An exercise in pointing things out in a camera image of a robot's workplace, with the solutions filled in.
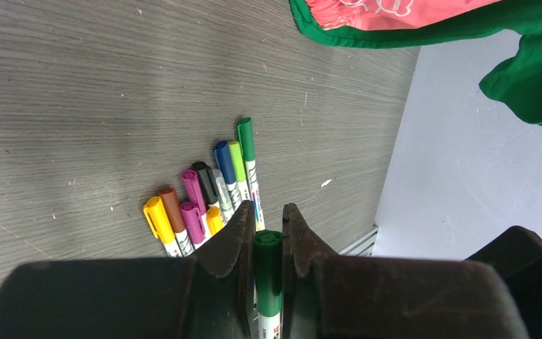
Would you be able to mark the pink patterned jacket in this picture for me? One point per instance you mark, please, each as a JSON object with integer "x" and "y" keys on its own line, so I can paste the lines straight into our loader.
{"x": 373, "y": 15}

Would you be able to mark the green garment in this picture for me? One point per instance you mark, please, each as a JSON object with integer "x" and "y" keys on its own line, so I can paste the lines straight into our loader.
{"x": 515, "y": 82}

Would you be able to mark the short yellow cap marker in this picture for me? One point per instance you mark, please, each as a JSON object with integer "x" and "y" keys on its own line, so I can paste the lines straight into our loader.
{"x": 214, "y": 220}

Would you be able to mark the black cap marker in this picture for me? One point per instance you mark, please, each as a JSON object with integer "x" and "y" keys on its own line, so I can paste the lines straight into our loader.
{"x": 207, "y": 183}

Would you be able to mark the brown cap marker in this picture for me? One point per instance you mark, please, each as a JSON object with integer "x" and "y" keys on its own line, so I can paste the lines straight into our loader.
{"x": 171, "y": 205}

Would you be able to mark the magenta cap marker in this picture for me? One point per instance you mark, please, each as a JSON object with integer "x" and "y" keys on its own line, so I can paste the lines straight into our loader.
{"x": 192, "y": 186}
{"x": 191, "y": 216}

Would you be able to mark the blue cap marker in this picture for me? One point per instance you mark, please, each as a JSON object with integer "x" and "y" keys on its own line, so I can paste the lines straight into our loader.
{"x": 222, "y": 157}

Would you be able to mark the upper magenta cap marker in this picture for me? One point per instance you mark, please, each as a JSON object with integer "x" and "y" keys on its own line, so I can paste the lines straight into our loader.
{"x": 192, "y": 186}

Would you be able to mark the yellow clip cap marker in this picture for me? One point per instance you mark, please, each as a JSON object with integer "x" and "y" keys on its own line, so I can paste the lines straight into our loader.
{"x": 160, "y": 226}

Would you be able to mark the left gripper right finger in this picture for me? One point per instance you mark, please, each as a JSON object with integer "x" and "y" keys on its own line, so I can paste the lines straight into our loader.
{"x": 327, "y": 295}

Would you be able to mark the lower magenta cap marker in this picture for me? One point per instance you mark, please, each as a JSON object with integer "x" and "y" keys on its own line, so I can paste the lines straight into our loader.
{"x": 191, "y": 216}

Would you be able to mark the clear cap marker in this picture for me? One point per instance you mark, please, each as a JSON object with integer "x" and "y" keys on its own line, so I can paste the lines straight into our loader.
{"x": 226, "y": 206}

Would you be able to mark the lime cap marker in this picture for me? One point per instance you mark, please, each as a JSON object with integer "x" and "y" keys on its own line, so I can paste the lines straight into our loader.
{"x": 240, "y": 173}

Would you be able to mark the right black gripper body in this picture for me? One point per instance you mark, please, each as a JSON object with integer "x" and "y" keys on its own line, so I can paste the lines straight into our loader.
{"x": 517, "y": 257}

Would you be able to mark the green clip cap marker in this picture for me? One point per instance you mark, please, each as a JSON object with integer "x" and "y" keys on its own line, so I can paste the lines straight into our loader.
{"x": 267, "y": 263}

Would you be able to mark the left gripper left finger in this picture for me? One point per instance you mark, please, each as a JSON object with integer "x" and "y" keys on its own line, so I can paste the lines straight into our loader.
{"x": 208, "y": 294}

